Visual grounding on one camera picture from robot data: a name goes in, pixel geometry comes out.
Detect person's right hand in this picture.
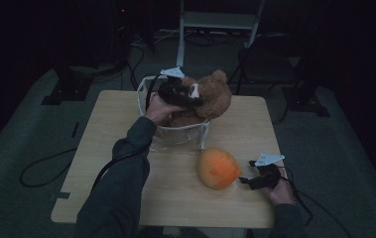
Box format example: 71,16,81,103
262,167,297,206

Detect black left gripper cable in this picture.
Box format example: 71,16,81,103
90,73,162,193

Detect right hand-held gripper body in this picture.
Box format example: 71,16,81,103
248,153,286,191

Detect white metal frame stand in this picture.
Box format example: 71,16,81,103
176,0,267,69

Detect brown teddy bear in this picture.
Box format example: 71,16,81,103
160,68,233,129

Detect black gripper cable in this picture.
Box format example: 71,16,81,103
279,165,353,238
90,73,162,193

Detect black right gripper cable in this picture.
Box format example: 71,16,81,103
279,165,353,238

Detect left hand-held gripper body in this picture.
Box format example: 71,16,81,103
157,66,196,107

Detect orange plush toy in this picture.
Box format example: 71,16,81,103
197,147,244,191

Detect person's left hand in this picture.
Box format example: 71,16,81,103
144,93,186,127

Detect black stand base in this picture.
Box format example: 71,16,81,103
41,64,94,107
280,84,331,119

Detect black cable on floor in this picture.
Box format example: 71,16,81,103
19,148,78,188

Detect clear bag with white trim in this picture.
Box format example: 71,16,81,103
136,74,212,157

